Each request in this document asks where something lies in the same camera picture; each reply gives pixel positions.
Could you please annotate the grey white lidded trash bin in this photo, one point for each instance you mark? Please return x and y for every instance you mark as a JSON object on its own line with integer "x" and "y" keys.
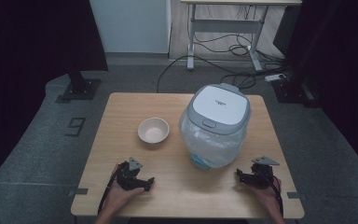
{"x": 219, "y": 107}

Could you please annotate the wooden table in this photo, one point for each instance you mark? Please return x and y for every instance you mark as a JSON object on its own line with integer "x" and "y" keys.
{"x": 167, "y": 199}

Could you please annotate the beige bowl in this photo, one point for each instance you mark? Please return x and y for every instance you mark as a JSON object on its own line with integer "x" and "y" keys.
{"x": 153, "y": 130}

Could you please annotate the person's left hand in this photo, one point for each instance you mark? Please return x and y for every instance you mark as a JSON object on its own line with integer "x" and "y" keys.
{"x": 119, "y": 196}

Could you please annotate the white metal-legged desk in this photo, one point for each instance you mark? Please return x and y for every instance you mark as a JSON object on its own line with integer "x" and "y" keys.
{"x": 227, "y": 25}

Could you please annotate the person's right hand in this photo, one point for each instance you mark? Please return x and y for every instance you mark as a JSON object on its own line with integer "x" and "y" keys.
{"x": 265, "y": 197}

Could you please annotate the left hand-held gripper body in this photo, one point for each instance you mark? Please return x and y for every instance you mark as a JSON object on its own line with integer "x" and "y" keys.
{"x": 127, "y": 179}

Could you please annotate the dark curtain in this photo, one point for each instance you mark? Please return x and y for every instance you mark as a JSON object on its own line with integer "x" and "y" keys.
{"x": 338, "y": 56}
{"x": 28, "y": 46}

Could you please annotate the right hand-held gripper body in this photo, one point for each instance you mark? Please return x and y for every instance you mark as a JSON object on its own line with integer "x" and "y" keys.
{"x": 262, "y": 177}

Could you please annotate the white power strip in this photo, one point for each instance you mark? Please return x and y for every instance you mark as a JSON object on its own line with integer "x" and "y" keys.
{"x": 275, "y": 77}

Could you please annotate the black stand base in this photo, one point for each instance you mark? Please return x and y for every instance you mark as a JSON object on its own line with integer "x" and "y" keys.
{"x": 292, "y": 91}
{"x": 79, "y": 88}

